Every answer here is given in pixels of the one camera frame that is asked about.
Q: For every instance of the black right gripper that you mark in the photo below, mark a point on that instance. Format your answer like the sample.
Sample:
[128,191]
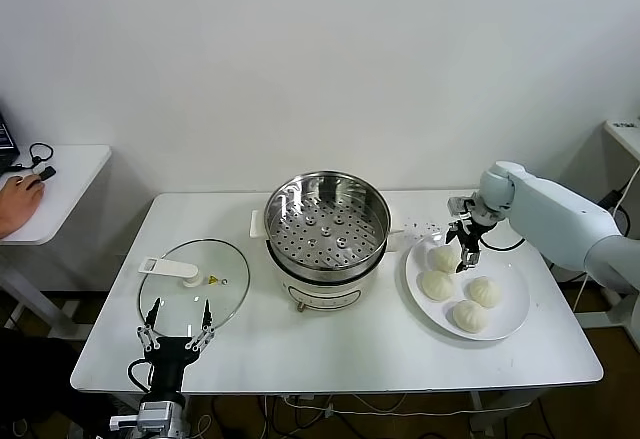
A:
[472,233]

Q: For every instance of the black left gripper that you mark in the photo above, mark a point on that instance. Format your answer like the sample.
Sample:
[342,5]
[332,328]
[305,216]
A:
[167,359]

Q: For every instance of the white steamed baozi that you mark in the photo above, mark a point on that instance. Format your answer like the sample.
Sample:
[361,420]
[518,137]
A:
[442,258]
[484,292]
[470,316]
[436,286]

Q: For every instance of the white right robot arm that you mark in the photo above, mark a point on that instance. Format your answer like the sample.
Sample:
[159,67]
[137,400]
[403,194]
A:
[550,219]

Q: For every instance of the stainless steel steamer basket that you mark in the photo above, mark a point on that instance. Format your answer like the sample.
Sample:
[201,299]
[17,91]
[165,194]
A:
[325,244]

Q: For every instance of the person's bare hand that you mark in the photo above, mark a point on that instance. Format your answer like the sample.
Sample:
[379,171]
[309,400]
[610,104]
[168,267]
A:
[17,204]

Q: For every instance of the white round plate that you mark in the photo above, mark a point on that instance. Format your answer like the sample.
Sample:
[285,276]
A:
[505,279]

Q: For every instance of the white power strip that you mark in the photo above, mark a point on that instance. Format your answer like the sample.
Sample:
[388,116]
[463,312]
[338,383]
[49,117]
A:
[300,399]

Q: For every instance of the white electric cooker pot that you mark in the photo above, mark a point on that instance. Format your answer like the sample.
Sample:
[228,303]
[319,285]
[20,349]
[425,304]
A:
[320,296]

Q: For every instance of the white side table rounded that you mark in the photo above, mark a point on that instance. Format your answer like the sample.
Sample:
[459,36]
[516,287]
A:
[75,179]

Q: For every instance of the small black device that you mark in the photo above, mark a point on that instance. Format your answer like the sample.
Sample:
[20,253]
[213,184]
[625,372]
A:
[46,174]

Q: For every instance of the black laptop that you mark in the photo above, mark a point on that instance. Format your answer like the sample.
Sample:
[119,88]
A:
[6,144]

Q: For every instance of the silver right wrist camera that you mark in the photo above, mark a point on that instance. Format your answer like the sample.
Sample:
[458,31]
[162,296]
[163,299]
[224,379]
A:
[457,205]

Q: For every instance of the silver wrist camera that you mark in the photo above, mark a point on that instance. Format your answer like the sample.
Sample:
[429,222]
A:
[457,205]
[124,421]

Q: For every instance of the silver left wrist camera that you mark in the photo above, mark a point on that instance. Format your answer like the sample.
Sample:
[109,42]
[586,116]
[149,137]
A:
[124,421]

